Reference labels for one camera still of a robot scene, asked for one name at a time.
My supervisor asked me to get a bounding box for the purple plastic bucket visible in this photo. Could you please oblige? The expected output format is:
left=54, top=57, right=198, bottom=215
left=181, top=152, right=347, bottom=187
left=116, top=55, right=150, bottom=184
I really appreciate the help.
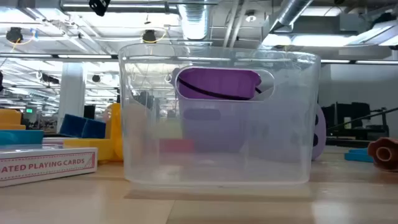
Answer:
left=171, top=67, right=262, bottom=154

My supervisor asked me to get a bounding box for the silver slanted ventilation duct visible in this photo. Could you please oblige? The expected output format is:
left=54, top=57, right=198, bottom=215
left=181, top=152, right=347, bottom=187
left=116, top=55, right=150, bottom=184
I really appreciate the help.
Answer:
left=269, top=0, right=313, bottom=34

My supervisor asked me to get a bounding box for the blue rounded toy block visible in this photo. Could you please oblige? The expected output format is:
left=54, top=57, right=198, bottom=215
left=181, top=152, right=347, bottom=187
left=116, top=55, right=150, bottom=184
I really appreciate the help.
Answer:
left=0, top=129, right=45, bottom=146

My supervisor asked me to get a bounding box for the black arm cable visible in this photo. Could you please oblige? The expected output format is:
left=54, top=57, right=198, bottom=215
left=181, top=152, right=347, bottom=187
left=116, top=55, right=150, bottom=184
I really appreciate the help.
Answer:
left=326, top=107, right=398, bottom=131

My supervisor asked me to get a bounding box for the yellow toy block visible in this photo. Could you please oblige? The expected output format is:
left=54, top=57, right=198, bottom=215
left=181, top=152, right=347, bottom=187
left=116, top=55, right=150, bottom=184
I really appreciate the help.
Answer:
left=63, top=138, right=113, bottom=163
left=105, top=102, right=124, bottom=162
left=0, top=108, right=27, bottom=131

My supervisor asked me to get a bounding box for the white building column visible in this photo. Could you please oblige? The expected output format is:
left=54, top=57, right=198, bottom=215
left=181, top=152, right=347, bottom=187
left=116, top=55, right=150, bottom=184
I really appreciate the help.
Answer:
left=57, top=62, right=87, bottom=134

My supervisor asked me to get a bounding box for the brown toy block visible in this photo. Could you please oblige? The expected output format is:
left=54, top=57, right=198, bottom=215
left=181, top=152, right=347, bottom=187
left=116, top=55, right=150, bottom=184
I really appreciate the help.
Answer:
left=368, top=137, right=398, bottom=172

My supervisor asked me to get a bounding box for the silver round ventilation duct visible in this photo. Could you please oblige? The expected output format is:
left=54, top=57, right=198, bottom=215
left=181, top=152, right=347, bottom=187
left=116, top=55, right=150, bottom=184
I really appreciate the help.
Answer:
left=177, top=0, right=213, bottom=41

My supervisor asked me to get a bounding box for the blue plastic tray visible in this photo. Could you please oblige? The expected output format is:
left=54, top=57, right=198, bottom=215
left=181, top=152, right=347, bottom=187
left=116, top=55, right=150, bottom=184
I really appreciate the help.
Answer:
left=58, top=113, right=107, bottom=140

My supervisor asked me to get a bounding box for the black cabinet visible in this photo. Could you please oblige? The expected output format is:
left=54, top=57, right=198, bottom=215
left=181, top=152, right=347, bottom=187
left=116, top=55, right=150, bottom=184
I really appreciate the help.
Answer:
left=83, top=105, right=96, bottom=120

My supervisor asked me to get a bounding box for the black desk with monitors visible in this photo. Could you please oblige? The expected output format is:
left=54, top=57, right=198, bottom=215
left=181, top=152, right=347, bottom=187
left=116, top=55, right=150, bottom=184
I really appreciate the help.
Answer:
left=322, top=101, right=390, bottom=146

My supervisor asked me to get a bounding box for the frosted clear plastic bin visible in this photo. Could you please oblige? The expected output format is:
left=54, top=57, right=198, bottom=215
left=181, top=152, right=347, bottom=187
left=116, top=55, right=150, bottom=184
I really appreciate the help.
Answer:
left=118, top=42, right=322, bottom=187

